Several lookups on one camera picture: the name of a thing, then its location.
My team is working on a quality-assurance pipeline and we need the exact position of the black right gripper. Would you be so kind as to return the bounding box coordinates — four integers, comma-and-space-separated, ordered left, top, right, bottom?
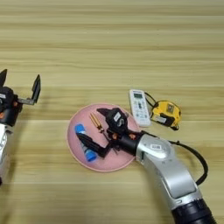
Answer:
76, 108, 144, 159

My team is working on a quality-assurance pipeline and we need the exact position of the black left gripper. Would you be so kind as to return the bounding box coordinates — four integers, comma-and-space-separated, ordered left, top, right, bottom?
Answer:
0, 68, 42, 127

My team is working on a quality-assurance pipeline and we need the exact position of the amber handle screwdriver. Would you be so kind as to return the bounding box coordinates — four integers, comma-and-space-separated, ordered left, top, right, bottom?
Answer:
89, 112, 107, 134

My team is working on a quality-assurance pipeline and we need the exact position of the blue glue stick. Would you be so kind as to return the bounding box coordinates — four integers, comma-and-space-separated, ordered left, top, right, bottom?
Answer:
73, 123, 98, 163

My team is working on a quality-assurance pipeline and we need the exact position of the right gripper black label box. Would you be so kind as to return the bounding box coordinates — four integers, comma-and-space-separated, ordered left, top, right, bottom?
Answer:
105, 108, 129, 135

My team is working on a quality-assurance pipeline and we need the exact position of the pink round plate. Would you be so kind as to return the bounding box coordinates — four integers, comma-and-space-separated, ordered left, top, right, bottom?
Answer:
66, 102, 142, 172

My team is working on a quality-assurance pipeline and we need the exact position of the white remote control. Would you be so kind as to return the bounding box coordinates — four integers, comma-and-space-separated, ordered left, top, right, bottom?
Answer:
129, 88, 152, 128

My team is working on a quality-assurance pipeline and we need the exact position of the yellow tape measure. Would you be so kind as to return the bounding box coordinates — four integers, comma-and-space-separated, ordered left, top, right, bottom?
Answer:
144, 92, 182, 131

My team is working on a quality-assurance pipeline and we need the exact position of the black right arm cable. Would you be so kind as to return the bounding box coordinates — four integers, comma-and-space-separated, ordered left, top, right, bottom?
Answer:
143, 130, 209, 186

